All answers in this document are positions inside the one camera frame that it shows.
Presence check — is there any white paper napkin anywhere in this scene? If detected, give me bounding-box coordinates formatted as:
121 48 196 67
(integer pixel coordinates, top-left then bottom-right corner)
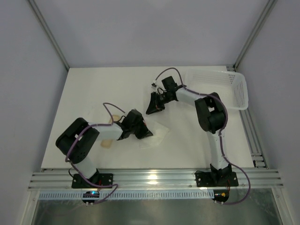
139 120 170 149

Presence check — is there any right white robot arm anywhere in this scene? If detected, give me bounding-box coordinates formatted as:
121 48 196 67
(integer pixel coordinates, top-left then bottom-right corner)
146 76 233 187

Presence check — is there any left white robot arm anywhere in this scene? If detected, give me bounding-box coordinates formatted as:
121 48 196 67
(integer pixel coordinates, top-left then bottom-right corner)
55 109 153 189

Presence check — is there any beige utensil case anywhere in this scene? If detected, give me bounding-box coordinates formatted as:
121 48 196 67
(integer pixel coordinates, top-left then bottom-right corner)
99 114 123 149

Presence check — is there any white plastic basket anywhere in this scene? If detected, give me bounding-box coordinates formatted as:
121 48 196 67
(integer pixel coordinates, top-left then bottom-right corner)
184 69 248 110

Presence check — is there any white slotted cable duct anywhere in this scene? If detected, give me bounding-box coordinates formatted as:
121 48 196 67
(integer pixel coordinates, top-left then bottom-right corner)
38 189 214 201

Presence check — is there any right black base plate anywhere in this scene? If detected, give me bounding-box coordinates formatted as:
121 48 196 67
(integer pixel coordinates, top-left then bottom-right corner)
195 171 239 188

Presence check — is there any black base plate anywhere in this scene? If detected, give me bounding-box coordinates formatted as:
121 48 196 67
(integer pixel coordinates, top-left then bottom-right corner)
195 171 239 188
71 172 113 189

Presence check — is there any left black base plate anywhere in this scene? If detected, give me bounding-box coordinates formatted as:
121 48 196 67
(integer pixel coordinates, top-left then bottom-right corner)
71 172 113 189

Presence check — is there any right side aluminium rail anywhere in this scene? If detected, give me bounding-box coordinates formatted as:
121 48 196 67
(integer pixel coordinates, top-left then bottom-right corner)
240 109 269 169

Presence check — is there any aluminium mounting rail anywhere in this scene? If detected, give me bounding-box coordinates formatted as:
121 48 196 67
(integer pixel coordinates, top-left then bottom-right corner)
28 168 284 190

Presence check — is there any right aluminium frame post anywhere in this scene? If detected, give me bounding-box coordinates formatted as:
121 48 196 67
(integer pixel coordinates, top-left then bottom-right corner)
233 0 278 71

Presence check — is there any aluminium frame post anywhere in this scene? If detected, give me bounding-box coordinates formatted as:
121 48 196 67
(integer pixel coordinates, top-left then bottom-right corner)
27 0 70 71
233 0 278 71

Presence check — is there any left aluminium frame post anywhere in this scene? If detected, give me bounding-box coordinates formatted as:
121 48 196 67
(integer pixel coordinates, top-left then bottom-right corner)
27 0 70 71

